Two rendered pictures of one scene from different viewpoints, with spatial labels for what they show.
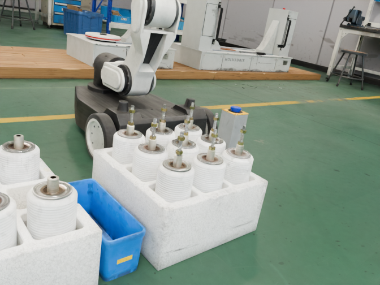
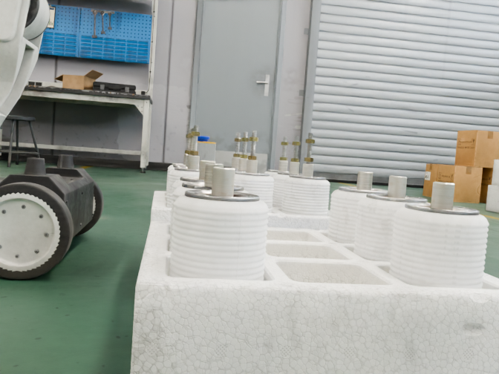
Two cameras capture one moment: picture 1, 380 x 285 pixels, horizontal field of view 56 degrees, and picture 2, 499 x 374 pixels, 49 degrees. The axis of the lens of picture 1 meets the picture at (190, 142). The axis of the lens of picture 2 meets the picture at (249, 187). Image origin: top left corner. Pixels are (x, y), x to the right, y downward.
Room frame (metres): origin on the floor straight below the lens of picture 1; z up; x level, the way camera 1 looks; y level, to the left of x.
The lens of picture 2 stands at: (0.32, 1.03, 0.30)
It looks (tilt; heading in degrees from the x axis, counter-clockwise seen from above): 4 degrees down; 304
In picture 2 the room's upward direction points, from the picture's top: 4 degrees clockwise
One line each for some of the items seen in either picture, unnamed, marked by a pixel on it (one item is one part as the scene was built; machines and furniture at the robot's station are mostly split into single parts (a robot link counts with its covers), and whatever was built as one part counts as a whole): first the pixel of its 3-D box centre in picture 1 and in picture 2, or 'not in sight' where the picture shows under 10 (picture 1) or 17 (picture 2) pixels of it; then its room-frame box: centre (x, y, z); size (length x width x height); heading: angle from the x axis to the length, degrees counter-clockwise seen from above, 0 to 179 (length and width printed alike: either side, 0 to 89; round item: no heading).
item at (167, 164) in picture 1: (176, 165); (307, 178); (0.85, 0.02, 0.25); 0.08 x 0.08 x 0.01
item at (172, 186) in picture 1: (172, 196); (304, 221); (0.85, 0.02, 0.16); 0.10 x 0.10 x 0.18
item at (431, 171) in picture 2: not in sight; (445, 181); (1.59, -4.06, 0.15); 0.30 x 0.24 x 0.30; 41
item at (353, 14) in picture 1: (354, 17); not in sight; (5.21, -1.90, 0.87); 0.41 x 0.17 x 0.25; 132
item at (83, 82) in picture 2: not in sight; (79, 81); (4.98, -2.67, 0.87); 0.40 x 0.30 x 0.23; 28
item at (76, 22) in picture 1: (82, 24); not in sight; (5.43, 1.84, 0.19); 0.50 x 0.41 x 0.37; 47
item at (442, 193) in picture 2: not in sight; (442, 197); (0.47, 0.43, 0.26); 0.02 x 0.02 x 0.03
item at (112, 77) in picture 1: (129, 77); not in sight; (1.71, 0.34, 0.28); 0.21 x 0.20 x 0.13; 42
